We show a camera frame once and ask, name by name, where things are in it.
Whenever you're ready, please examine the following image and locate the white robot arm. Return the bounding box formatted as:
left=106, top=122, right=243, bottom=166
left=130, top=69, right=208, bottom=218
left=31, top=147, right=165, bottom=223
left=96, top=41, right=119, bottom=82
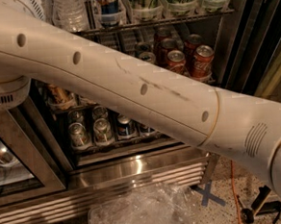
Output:
left=0, top=3, right=281, bottom=197

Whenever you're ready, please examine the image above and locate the steel fridge base grille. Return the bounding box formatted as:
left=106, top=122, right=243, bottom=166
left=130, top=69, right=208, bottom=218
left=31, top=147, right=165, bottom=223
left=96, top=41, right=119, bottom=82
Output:
left=0, top=145, right=219, bottom=224

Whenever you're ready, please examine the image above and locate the black fridge door right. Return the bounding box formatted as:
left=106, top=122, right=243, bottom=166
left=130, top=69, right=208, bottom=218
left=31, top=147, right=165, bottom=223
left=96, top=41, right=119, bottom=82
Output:
left=213, top=0, right=281, bottom=95

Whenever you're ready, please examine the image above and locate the steel fridge door left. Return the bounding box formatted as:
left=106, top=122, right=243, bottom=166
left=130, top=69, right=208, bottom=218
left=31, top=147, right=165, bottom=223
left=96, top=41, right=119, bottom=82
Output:
left=0, top=99, right=71, bottom=208

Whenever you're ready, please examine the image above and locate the blue pepsi can front right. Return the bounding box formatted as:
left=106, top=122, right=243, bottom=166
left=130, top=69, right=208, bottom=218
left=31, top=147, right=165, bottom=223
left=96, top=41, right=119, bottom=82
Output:
left=140, top=124, right=154, bottom=134

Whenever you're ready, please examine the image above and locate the blue pepsi can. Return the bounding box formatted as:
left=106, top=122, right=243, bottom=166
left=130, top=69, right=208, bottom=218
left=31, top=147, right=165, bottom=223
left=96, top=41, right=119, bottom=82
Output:
left=116, top=114, right=135, bottom=137
left=140, top=124, right=154, bottom=134

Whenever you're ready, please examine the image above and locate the blue pepsi can front left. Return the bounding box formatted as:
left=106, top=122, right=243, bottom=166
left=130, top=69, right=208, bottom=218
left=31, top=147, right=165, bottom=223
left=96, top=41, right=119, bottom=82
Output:
left=116, top=114, right=135, bottom=137

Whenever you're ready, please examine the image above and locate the green silver can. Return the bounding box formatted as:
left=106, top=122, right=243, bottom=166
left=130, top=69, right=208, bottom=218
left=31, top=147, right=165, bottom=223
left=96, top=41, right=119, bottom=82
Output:
left=67, top=110, right=85, bottom=125
left=93, top=118, right=113, bottom=142
left=68, top=122, right=89, bottom=147
left=92, top=105, right=108, bottom=120

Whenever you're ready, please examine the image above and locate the red cola can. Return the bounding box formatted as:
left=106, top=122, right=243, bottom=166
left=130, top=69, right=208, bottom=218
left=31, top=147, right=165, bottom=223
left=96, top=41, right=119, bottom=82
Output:
left=154, top=27, right=172, bottom=46
left=157, top=37, right=178, bottom=66
left=183, top=34, right=203, bottom=62
left=166, top=50, right=186, bottom=75
left=190, top=45, right=215, bottom=78

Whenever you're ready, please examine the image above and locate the green silver can rear left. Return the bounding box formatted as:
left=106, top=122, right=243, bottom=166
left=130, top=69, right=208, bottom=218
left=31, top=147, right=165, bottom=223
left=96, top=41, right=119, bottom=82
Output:
left=67, top=110, right=85, bottom=125

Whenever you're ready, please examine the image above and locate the green silver can front left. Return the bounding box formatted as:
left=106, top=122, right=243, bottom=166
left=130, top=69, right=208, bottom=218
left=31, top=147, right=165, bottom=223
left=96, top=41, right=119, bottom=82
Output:
left=68, top=122, right=89, bottom=147

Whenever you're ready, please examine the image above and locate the red cola can middle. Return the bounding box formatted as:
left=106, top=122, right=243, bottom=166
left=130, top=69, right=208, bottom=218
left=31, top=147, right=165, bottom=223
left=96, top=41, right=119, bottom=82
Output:
left=157, top=37, right=178, bottom=66

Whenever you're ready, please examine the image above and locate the red cola can right front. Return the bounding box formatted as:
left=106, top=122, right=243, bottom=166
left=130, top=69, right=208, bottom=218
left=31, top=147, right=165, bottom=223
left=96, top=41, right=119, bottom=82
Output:
left=190, top=45, right=215, bottom=78

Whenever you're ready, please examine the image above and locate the gold can front left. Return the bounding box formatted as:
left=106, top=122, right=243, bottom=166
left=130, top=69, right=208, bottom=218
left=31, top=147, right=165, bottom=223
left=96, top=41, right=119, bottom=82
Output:
left=46, top=84, right=70, bottom=104

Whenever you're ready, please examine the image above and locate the red cola can right rear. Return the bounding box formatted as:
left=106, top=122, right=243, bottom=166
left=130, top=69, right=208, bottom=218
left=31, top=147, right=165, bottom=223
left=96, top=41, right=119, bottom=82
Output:
left=183, top=34, right=203, bottom=62

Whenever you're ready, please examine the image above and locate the clear plastic bin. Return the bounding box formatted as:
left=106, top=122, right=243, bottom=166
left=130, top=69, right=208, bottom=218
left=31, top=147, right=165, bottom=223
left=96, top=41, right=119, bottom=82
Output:
left=88, top=184, right=195, bottom=224

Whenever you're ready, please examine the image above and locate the blue tape cross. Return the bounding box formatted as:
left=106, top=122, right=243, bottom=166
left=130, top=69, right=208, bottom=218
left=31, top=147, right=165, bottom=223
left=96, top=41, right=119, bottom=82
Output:
left=192, top=181, right=226, bottom=207

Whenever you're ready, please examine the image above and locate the can behind left glass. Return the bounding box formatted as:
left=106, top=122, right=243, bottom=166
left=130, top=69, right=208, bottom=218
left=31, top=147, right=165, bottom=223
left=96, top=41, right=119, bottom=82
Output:
left=0, top=141, right=18, bottom=168

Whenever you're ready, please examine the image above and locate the yellow black wheeled stand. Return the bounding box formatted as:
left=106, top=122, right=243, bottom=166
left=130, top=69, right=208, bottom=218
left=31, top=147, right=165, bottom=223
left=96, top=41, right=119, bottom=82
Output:
left=238, top=186, right=281, bottom=224

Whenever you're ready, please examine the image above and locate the bottom wire shelf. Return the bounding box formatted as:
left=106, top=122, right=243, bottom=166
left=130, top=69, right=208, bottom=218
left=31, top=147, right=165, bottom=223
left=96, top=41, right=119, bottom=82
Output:
left=69, top=130, right=183, bottom=156

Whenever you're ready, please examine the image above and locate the top wire shelf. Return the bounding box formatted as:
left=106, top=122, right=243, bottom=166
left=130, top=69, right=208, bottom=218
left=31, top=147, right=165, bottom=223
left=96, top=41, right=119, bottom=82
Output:
left=75, top=9, right=234, bottom=37

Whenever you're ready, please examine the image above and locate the orange cable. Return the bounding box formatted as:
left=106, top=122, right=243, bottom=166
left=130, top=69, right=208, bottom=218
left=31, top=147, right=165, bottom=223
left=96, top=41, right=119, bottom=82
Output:
left=229, top=160, right=243, bottom=224

